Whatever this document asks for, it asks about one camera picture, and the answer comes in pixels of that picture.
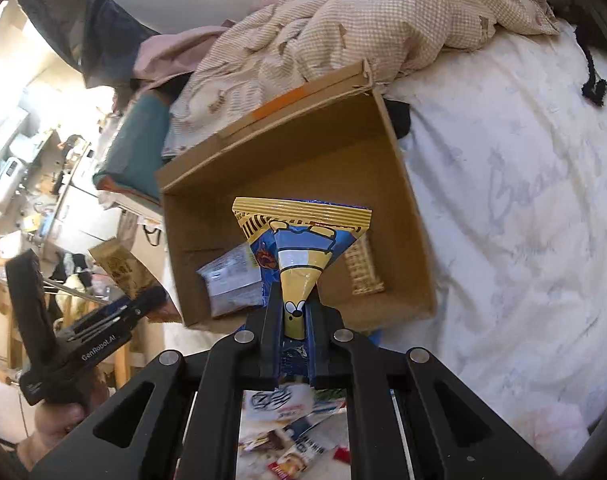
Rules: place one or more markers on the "teal cloth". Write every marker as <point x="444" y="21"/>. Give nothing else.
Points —
<point x="138" y="145"/>

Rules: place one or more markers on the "black cloth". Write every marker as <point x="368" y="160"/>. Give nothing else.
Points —
<point x="399" y="117"/>

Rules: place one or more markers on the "person's left hand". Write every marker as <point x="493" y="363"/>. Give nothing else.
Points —
<point x="58" y="417"/>

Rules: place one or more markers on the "white cabinet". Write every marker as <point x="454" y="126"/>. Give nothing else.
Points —
<point x="83" y="220"/>

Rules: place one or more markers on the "pink cloth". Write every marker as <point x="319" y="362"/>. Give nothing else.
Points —
<point x="168" y="55"/>

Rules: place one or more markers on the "white appliance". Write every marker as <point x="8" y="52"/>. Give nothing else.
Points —
<point x="8" y="175"/>

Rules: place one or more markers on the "white paper bag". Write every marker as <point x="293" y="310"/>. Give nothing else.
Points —
<point x="151" y="260"/>

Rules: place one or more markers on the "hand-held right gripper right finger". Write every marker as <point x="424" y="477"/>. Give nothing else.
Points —
<point x="326" y="345"/>

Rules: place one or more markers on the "dark snack packet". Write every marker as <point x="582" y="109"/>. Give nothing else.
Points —
<point x="233" y="280"/>

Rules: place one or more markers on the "beige checked quilt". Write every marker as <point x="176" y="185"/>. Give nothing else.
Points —
<point x="358" y="25"/>

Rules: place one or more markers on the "small red sachet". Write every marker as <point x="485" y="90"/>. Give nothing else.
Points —
<point x="342" y="454"/>

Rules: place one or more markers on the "blue white flat packet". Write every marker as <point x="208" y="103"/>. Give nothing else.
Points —
<point x="313" y="440"/>

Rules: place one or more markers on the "dark hanging cloth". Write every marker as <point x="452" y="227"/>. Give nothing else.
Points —
<point x="98" y="30"/>

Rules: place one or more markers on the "white printed bed sheet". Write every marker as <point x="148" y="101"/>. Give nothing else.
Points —
<point x="508" y="210"/>

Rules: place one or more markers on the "white round-logo packet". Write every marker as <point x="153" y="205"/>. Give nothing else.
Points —
<point x="278" y="402"/>

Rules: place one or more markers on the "beige cracker packet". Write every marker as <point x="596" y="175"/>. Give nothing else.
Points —
<point x="366" y="270"/>

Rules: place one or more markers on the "blue yellow snack bag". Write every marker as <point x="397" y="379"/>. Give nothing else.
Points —
<point x="298" y="255"/>

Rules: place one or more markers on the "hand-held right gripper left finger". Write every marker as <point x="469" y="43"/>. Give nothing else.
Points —
<point x="266" y="340"/>

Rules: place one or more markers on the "brown snack packet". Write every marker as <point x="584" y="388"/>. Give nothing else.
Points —
<point x="123" y="270"/>

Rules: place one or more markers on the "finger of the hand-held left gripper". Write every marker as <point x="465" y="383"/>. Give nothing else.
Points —
<point x="143" y="302"/>

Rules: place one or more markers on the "cardboard box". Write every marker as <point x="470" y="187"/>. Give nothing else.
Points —
<point x="308" y="160"/>

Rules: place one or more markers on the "red white small packet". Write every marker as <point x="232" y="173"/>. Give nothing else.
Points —
<point x="288" y="466"/>

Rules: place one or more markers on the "teal packet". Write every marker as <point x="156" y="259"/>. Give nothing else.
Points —
<point x="331" y="397"/>

